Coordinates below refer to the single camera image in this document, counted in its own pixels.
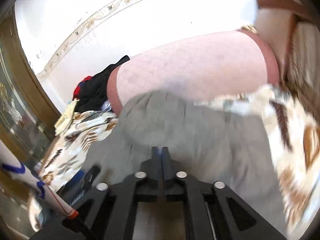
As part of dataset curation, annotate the large striped floral cushion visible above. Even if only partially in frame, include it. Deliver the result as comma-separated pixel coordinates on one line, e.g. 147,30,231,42
287,15,320,115

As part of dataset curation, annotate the leaf printed fleece blanket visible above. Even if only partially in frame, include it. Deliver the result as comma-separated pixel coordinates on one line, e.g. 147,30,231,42
39,84,320,233

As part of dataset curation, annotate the wooden glass door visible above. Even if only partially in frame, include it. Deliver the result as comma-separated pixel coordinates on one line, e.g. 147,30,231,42
0,12,61,230

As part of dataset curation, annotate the pale yellow cloth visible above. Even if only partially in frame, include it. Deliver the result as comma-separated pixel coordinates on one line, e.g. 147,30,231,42
54,99,79,136

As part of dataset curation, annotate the beige lace doily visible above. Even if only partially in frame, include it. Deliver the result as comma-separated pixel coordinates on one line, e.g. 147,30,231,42
239,24,258,35

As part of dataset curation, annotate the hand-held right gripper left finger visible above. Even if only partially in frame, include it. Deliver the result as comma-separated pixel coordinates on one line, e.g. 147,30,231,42
30,146,164,240

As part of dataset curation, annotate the red cloth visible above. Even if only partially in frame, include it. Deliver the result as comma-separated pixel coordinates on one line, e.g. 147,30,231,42
72,76,93,100

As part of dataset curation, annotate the red woven sofa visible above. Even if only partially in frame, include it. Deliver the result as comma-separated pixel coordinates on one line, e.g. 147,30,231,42
107,0,312,113

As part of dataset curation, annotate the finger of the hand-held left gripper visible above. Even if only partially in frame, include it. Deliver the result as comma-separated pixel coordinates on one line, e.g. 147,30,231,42
64,165,101,207

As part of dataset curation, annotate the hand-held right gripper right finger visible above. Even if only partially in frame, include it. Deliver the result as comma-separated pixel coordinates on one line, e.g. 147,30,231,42
162,147,288,240

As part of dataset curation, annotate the white blue patterned cable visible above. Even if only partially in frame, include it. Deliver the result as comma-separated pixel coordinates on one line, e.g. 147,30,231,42
0,140,97,240

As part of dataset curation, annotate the black garment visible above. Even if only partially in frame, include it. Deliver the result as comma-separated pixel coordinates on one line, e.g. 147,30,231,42
74,55,130,113

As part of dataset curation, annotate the grey puffer jacket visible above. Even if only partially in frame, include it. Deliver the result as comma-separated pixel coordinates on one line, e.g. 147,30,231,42
42,90,295,240

